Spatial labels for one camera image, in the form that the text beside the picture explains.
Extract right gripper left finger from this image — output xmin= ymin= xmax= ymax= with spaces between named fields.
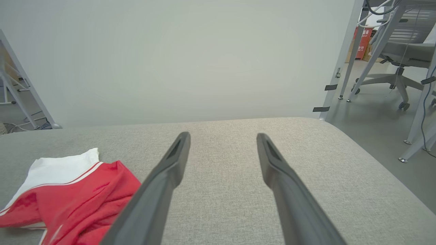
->
xmin=99 ymin=132 xmax=191 ymax=245

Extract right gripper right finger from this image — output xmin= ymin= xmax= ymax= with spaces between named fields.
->
xmin=256 ymin=133 xmax=348 ymax=245

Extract red and white garment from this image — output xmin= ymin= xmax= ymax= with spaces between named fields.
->
xmin=0 ymin=147 xmax=142 ymax=245

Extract white partition board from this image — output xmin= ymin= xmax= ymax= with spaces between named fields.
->
xmin=0 ymin=0 xmax=356 ymax=129

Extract red cardboard box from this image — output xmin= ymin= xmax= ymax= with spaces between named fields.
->
xmin=354 ymin=27 xmax=374 ymax=61

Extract grey office chair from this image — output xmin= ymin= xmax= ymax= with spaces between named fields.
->
xmin=353 ymin=7 xmax=436 ymax=111

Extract white floor cable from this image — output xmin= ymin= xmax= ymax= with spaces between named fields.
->
xmin=7 ymin=116 xmax=50 ymax=133

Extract grey partition post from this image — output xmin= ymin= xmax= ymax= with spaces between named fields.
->
xmin=318 ymin=0 xmax=365 ymax=120
xmin=0 ymin=30 xmax=62 ymax=129

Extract dark thin desk cable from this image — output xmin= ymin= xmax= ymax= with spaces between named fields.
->
xmin=420 ymin=65 xmax=436 ymax=158

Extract grey metal desk frame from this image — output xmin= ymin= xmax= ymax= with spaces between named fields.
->
xmin=339 ymin=0 xmax=409 ymax=102
xmin=399 ymin=51 xmax=436 ymax=164

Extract white metal rack frame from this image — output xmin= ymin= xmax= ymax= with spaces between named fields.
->
xmin=0 ymin=44 xmax=38 ymax=130

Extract white hanging cable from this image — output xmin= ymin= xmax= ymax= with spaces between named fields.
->
xmin=358 ymin=0 xmax=395 ymax=28

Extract black hanging cable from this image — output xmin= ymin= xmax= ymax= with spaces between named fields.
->
xmin=365 ymin=0 xmax=403 ymax=16

